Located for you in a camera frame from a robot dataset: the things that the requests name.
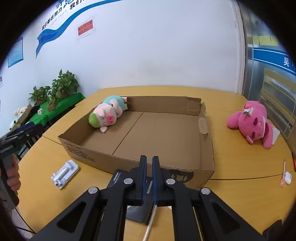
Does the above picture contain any pig plush toy green hair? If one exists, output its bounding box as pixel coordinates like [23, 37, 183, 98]
[88, 95, 129, 133]

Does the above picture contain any pink bear plush toy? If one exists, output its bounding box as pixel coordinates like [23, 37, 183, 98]
[226, 100, 280, 149]

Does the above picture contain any white folding phone stand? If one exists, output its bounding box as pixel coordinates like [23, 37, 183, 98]
[51, 160, 80, 189]

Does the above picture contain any beige clear phone case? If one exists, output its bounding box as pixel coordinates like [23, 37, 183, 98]
[142, 205, 157, 241]

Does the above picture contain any brown cardboard box tray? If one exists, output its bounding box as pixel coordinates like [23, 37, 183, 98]
[59, 96, 215, 189]

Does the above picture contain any black phone on table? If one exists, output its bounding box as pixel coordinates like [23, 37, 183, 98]
[262, 219, 282, 240]

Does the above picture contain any pink pen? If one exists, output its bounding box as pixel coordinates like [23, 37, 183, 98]
[280, 160, 286, 187]

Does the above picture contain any red white wall notice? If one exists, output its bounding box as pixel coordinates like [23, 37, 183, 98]
[77, 19, 94, 38]

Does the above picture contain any person's left hand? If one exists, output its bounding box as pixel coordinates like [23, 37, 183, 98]
[6, 154, 21, 191]

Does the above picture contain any blue framed wall poster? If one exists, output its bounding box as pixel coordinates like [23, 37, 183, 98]
[8, 37, 23, 68]

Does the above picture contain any potted green plant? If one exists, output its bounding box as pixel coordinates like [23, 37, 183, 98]
[49, 69, 80, 100]
[28, 86, 51, 105]

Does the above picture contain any black charger box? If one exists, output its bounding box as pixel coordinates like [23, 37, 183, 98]
[107, 169, 156, 225]

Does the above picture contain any white earbuds case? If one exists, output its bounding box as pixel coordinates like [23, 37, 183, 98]
[284, 171, 292, 185]

